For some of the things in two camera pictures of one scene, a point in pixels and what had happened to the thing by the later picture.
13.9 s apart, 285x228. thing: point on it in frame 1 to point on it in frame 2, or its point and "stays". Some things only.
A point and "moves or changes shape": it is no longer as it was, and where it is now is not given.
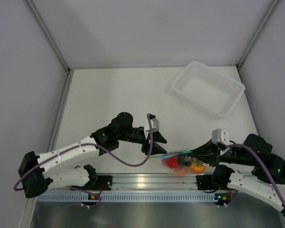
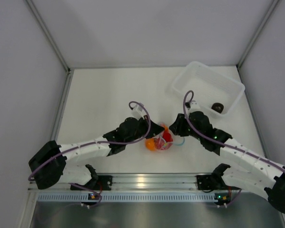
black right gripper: [208, 152] to [174, 127]
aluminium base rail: [154, 181] stays
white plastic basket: [211, 90] stays
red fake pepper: [171, 162] to [167, 136]
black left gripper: [156, 149] to [156, 129]
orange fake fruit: [183, 171] moves or changes shape
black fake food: [186, 160] to [218, 107]
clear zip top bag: [181, 162] to [162, 141]
